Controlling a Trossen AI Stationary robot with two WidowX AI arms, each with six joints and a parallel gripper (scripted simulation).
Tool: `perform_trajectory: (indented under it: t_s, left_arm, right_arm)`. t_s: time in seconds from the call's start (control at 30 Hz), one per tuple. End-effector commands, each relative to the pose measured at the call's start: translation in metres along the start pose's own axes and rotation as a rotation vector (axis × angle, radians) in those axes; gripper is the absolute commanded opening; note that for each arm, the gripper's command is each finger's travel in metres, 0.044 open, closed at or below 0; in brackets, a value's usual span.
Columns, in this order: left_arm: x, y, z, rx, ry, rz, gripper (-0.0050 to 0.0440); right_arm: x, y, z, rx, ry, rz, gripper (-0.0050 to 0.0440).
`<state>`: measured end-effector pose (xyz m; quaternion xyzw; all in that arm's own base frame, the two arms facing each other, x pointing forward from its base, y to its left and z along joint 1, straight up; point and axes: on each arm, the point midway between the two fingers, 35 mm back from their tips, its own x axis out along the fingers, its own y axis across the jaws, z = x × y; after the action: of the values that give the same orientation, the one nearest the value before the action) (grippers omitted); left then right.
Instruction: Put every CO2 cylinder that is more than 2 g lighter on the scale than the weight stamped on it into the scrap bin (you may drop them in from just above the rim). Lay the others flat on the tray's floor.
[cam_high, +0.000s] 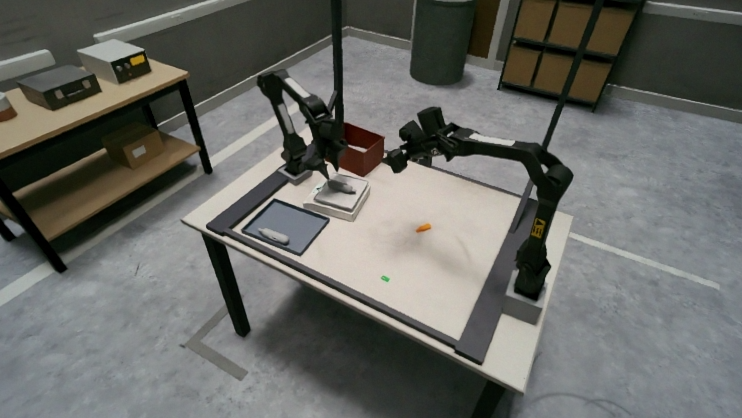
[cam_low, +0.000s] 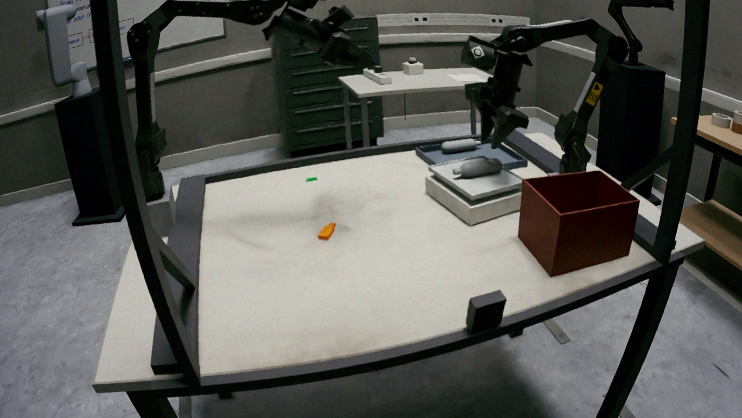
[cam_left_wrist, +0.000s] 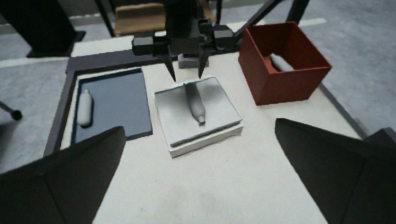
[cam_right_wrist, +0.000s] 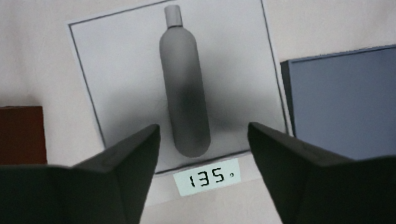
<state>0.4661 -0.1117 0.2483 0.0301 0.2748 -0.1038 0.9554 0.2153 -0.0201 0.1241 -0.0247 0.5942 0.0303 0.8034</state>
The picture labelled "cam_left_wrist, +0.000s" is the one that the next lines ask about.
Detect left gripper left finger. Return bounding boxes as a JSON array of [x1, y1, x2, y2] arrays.
[[0, 126, 126, 224]]

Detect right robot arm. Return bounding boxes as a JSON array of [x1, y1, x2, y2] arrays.
[[165, 0, 212, 58]]

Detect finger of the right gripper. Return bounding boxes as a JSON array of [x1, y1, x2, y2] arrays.
[[198, 45, 218, 79], [152, 46, 176, 82]]

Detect white digital weighing scale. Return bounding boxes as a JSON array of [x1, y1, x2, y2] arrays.
[[151, 75, 244, 158]]

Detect grey gas cylinder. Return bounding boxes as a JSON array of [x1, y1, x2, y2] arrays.
[[185, 82, 206, 125], [77, 89, 93, 127]]

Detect red open box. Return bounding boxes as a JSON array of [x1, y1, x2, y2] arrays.
[[238, 21, 333, 106]]

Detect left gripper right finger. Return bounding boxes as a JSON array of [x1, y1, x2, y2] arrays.
[[274, 118, 396, 224]]

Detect dark grey co2 cylinder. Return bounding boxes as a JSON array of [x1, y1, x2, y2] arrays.
[[270, 54, 294, 72]]

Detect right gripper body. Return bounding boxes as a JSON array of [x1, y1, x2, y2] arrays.
[[131, 0, 235, 56]]

